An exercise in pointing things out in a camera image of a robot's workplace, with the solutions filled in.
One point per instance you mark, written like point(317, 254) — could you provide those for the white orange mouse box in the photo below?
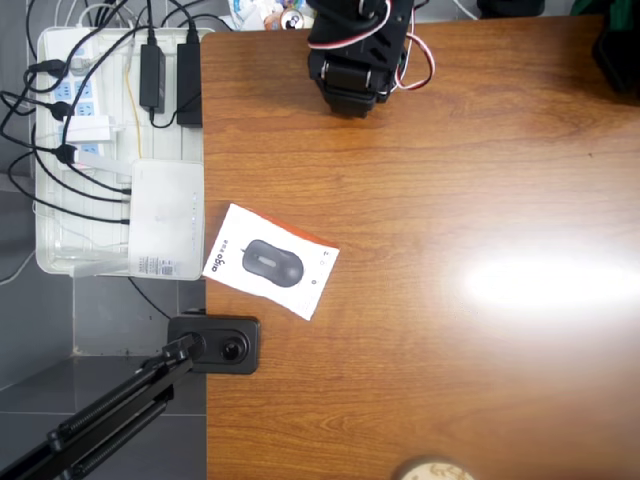
point(270, 260)

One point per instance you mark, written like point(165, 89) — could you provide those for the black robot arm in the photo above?
point(350, 50)

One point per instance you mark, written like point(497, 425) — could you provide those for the black desk clamp base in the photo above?
point(235, 345)

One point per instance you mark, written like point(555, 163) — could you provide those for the white router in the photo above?
point(165, 220)

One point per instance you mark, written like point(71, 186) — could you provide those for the white plastic tray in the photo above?
point(165, 145)

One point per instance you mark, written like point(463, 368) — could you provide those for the wide black power adapter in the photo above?
point(189, 85)

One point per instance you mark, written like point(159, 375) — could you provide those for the slim black power adapter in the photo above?
point(152, 75)

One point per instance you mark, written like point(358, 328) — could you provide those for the crumpled plastic bag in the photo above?
point(250, 12)

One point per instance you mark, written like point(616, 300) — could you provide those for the white charger plug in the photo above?
point(90, 130)

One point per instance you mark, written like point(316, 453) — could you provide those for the round wooden coaster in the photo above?
point(432, 470)

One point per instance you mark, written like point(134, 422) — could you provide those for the black power plug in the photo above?
point(52, 67)
point(62, 111)
point(65, 154)

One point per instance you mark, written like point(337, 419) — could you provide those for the white power strip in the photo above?
point(82, 92)

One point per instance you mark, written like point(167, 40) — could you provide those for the black perforated block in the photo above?
point(620, 55)

